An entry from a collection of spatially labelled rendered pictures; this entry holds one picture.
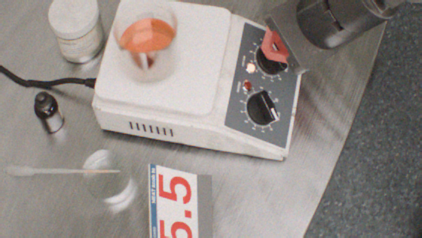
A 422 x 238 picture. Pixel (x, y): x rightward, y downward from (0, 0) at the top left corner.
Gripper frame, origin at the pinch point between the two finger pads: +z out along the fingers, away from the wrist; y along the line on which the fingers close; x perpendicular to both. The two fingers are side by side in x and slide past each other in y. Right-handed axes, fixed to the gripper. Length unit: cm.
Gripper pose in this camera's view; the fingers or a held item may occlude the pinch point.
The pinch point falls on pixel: (273, 48)
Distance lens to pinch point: 95.7
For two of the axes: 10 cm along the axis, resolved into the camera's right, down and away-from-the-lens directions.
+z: -4.7, 2.4, 8.5
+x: 5.0, 8.6, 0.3
